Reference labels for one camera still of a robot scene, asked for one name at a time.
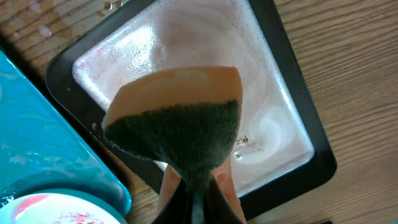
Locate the light blue plate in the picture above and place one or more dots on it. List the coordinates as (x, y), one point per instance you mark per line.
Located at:
(60, 206)

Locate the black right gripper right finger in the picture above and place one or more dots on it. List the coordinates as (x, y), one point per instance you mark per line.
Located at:
(217, 208)

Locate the pink green scrub sponge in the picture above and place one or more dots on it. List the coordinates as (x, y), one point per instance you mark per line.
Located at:
(187, 117)

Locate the teal plastic tray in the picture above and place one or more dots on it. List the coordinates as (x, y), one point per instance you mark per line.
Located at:
(40, 150)

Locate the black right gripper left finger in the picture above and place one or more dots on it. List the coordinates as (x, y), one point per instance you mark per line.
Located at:
(177, 209)

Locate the black rectangular water tray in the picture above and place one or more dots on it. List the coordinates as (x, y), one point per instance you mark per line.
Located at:
(282, 150)

